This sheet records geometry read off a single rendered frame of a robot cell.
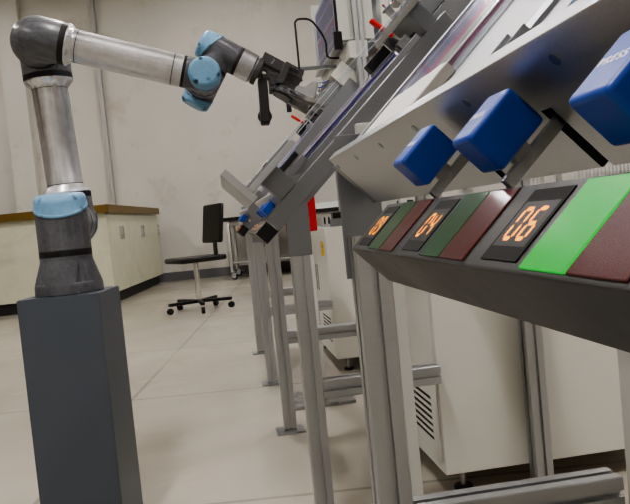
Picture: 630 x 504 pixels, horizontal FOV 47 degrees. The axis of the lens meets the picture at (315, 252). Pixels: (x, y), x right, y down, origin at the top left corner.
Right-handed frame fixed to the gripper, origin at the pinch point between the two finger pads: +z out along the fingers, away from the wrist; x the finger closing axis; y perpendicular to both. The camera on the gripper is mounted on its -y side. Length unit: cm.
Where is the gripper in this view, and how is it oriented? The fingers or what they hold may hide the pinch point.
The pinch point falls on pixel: (320, 113)
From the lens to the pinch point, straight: 191.4
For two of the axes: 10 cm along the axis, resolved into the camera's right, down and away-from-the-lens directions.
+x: -1.4, -0.3, 9.9
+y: 4.4, -9.0, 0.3
